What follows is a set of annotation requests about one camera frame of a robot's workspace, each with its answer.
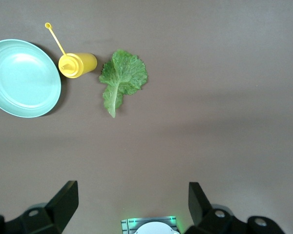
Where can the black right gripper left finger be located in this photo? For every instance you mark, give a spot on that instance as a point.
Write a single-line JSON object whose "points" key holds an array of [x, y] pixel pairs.
{"points": [[64, 202]]}

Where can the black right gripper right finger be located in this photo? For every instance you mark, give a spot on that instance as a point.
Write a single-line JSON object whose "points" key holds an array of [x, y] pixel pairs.
{"points": [[197, 202]]}

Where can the yellow mustard squeeze bottle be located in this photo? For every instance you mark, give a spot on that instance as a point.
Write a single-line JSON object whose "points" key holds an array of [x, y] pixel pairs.
{"points": [[80, 64]]}

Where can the green lettuce leaf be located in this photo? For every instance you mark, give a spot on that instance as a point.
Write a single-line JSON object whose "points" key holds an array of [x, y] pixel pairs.
{"points": [[123, 75]]}

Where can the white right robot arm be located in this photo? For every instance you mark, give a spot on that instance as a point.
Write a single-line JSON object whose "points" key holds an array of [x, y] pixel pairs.
{"points": [[152, 229]]}

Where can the mint green plate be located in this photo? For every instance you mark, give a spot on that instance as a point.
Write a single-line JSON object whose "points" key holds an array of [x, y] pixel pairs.
{"points": [[24, 78]]}

